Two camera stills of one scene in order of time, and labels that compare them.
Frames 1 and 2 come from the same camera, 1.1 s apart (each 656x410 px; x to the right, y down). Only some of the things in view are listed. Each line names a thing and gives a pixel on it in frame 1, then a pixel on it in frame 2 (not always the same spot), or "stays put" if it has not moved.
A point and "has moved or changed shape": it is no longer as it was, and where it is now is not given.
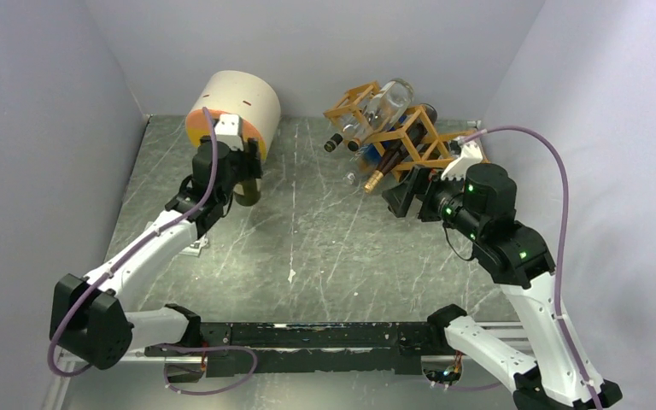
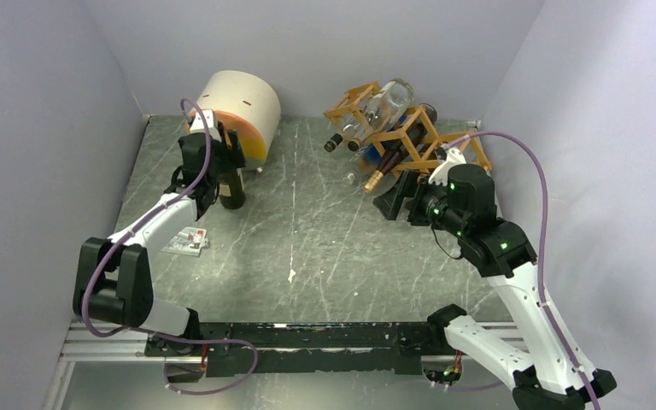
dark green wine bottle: [247, 192] has moved or changed shape
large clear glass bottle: [383, 112] stays put
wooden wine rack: [404, 137] stays put
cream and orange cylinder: [237, 92] stays put
